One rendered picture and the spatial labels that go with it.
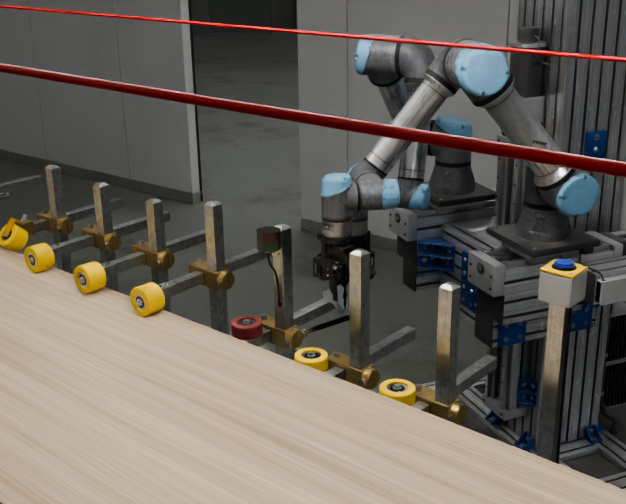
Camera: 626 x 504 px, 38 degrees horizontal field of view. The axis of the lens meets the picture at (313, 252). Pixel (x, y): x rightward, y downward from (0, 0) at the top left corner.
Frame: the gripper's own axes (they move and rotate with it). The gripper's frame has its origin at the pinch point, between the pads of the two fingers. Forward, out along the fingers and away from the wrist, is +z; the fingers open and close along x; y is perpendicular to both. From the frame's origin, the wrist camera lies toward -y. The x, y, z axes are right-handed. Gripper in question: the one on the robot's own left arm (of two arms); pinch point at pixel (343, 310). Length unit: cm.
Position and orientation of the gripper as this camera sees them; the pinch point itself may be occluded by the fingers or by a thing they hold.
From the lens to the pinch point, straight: 232.1
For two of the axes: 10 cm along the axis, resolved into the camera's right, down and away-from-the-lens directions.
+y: -7.5, -2.2, 6.2
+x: -6.6, 2.7, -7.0
